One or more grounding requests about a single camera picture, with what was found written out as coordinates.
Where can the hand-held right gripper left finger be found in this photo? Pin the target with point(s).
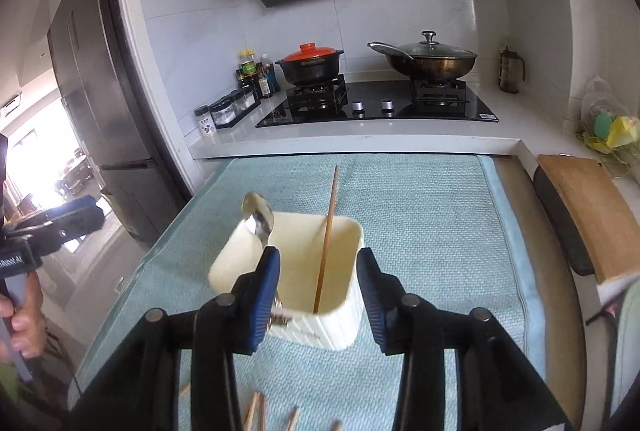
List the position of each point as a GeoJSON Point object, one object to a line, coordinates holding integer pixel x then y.
{"type": "Point", "coordinates": [265, 291]}

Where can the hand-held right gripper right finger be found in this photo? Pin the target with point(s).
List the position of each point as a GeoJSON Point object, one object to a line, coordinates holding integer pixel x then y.
{"type": "Point", "coordinates": [372, 296]}

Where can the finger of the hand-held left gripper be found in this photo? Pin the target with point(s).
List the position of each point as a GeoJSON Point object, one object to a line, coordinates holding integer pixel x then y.
{"type": "Point", "coordinates": [65, 216]}

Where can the cream ribbed utensil holder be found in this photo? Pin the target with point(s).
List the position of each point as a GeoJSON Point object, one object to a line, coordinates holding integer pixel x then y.
{"type": "Point", "coordinates": [340, 311]}

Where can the wooden chopstick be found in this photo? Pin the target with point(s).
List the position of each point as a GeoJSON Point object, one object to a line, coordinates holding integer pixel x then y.
{"type": "Point", "coordinates": [327, 231]}
{"type": "Point", "coordinates": [261, 413]}
{"type": "Point", "coordinates": [337, 427]}
{"type": "Point", "coordinates": [291, 420]}
{"type": "Point", "coordinates": [185, 393]}
{"type": "Point", "coordinates": [249, 413]}

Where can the person's left hand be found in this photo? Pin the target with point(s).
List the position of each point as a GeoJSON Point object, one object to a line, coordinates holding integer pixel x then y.
{"type": "Point", "coordinates": [32, 311]}

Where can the metal spoon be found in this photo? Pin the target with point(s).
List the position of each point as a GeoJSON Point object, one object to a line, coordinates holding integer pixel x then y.
{"type": "Point", "coordinates": [252, 203]}
{"type": "Point", "coordinates": [261, 226]}

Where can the teal woven mat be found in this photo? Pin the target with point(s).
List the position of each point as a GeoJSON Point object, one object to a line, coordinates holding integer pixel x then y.
{"type": "Point", "coordinates": [425, 236]}

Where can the grey refrigerator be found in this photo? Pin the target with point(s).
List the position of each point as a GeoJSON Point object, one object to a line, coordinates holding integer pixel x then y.
{"type": "Point", "coordinates": [100, 111]}

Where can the white cap spice bottle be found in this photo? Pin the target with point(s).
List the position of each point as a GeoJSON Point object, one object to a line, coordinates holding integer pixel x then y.
{"type": "Point", "coordinates": [205, 126]}

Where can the black gas stove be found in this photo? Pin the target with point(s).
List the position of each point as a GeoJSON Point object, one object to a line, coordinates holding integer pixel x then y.
{"type": "Point", "coordinates": [320, 118]}

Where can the small dark bottle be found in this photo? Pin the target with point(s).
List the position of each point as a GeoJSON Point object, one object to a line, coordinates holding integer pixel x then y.
{"type": "Point", "coordinates": [274, 82]}

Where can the dark sauce bottle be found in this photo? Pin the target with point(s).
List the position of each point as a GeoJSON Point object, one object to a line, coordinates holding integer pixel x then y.
{"type": "Point", "coordinates": [264, 81]}

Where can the yellow cap sauce bottle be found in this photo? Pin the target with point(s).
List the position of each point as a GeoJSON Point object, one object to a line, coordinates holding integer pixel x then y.
{"type": "Point", "coordinates": [246, 68]}

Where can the black clay pot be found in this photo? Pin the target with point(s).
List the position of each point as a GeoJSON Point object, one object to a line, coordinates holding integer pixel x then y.
{"type": "Point", "coordinates": [310, 72]}

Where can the wooden cutting board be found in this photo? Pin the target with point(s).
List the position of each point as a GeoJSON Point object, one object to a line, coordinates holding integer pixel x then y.
{"type": "Point", "coordinates": [585, 211]}

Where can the dark metal wok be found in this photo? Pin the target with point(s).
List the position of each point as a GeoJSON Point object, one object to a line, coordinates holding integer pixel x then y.
{"type": "Point", "coordinates": [430, 68]}

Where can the orange pot lid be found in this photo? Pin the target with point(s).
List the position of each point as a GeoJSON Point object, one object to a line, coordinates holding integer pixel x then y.
{"type": "Point", "coordinates": [307, 52]}

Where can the glass wok lid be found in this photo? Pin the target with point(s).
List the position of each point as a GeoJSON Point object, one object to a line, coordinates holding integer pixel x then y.
{"type": "Point", "coordinates": [430, 48]}

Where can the pale green pan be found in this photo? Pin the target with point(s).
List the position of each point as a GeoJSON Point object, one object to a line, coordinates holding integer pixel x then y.
{"type": "Point", "coordinates": [627, 361]}

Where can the green sponge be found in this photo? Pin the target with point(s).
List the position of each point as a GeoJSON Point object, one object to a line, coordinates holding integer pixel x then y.
{"type": "Point", "coordinates": [602, 123]}

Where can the yellow sponge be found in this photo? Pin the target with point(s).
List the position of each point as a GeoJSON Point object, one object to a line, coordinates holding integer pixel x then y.
{"type": "Point", "coordinates": [622, 131]}

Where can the clear plastic bag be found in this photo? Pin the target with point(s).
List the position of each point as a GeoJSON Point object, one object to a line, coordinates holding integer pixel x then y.
{"type": "Point", "coordinates": [597, 93]}

